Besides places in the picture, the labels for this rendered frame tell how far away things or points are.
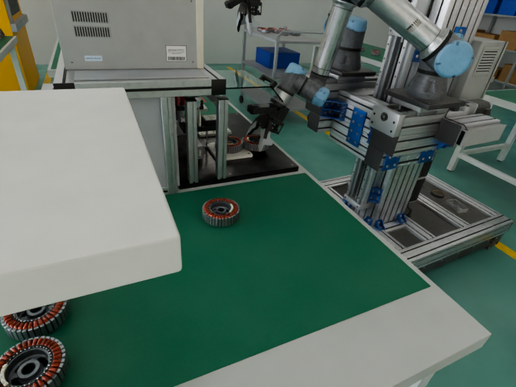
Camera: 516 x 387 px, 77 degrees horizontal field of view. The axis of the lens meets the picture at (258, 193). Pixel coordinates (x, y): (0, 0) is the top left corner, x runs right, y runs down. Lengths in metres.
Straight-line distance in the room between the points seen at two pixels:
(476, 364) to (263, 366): 1.37
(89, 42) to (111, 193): 0.82
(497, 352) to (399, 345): 1.26
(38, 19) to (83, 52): 5.47
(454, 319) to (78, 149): 0.82
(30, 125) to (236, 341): 0.52
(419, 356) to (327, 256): 0.31
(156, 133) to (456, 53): 0.98
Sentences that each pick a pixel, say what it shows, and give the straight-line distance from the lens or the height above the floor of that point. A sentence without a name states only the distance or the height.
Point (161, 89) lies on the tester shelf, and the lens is 0.97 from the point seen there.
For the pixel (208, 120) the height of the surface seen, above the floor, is 0.92.
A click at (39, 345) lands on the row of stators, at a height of 0.78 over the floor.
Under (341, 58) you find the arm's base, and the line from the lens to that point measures 1.78.
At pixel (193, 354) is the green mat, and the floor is 0.75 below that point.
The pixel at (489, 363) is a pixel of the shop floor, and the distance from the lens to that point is 1.96.
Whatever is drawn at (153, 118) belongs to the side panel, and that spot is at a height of 1.01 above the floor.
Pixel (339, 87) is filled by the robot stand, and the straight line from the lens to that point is 1.77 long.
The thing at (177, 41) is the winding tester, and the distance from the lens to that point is 1.10.
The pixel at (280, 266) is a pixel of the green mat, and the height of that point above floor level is 0.75.
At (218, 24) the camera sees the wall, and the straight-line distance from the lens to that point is 6.86.
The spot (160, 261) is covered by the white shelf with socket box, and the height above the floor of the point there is 1.19.
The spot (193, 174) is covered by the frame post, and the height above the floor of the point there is 0.80.
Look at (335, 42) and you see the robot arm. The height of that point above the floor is 1.19.
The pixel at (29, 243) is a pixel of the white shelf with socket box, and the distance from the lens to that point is 0.25.
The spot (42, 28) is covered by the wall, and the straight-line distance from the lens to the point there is 6.55.
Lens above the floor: 1.35
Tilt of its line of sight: 32 degrees down
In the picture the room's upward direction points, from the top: 6 degrees clockwise
